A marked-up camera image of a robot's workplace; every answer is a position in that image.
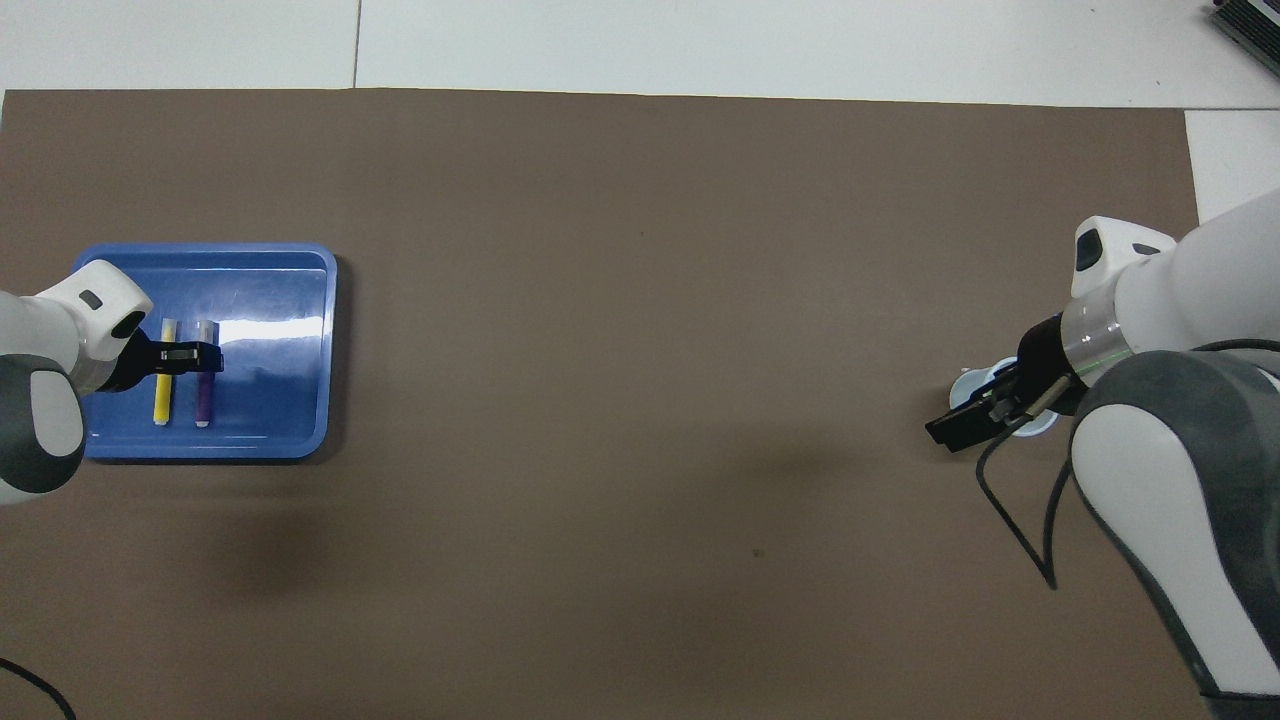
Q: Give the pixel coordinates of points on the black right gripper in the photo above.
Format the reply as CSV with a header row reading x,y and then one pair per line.
x,y
1045,365

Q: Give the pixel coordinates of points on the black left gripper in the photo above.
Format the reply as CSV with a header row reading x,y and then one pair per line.
x,y
135,362

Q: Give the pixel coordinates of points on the purple pen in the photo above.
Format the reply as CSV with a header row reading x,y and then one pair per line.
x,y
205,400

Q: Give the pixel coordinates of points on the yellow pen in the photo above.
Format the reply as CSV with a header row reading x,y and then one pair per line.
x,y
163,400

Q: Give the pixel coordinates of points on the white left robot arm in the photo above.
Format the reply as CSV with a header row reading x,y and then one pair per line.
x,y
40,330

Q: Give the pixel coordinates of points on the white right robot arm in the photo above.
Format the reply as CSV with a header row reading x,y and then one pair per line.
x,y
1200,290

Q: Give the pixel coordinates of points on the translucent plastic cup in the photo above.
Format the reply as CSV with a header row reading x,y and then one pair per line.
x,y
1030,430

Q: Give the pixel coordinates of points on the blue plastic tray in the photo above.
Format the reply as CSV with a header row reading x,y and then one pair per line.
x,y
280,400

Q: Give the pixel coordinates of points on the brown table mat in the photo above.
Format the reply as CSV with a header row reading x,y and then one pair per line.
x,y
640,300

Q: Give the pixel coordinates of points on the dark ridged device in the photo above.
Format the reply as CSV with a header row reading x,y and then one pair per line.
x,y
1250,25

